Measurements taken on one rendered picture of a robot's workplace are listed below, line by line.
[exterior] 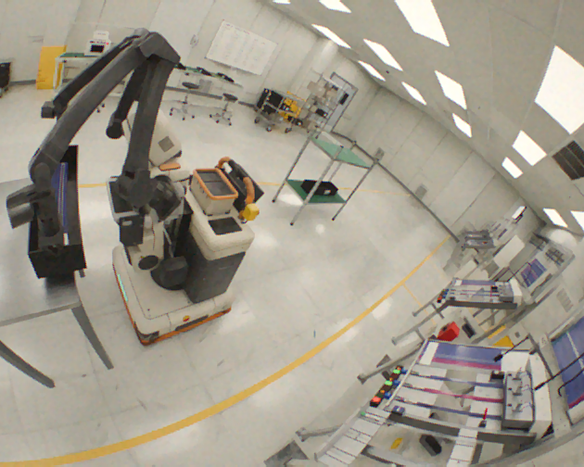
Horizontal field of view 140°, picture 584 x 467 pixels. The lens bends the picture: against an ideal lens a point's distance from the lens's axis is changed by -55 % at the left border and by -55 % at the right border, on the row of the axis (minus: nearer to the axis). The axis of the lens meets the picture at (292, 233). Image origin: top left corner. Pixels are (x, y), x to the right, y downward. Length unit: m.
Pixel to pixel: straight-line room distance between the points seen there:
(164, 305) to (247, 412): 0.81
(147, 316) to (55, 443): 0.99
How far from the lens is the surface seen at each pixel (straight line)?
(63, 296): 0.84
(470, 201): 9.57
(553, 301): 2.49
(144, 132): 0.67
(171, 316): 1.36
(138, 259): 1.13
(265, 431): 1.62
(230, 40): 6.68
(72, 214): 0.96
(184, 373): 1.55
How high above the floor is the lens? 1.50
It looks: 34 degrees down
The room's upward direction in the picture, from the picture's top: 34 degrees clockwise
